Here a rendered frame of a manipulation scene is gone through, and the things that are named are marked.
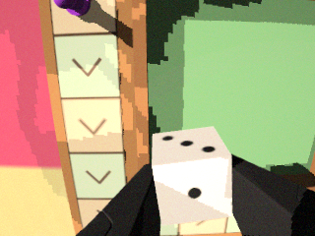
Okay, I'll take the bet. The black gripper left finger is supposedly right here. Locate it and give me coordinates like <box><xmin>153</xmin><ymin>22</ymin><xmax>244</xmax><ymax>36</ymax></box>
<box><xmin>76</xmin><ymin>164</ymin><xmax>160</xmax><ymax>236</ymax></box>

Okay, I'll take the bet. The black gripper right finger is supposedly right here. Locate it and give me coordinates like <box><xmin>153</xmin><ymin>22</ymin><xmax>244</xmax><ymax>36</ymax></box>
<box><xmin>231</xmin><ymin>154</ymin><xmax>315</xmax><ymax>236</ymax></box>

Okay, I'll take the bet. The white die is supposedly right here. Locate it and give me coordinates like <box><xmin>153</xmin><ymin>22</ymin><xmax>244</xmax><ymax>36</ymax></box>
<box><xmin>151</xmin><ymin>126</ymin><xmax>232</xmax><ymax>225</ymax></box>

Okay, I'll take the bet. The purple pawn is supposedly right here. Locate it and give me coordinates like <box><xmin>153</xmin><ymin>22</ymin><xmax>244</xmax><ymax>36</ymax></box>
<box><xmin>54</xmin><ymin>0</ymin><xmax>91</xmax><ymax>16</ymax></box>

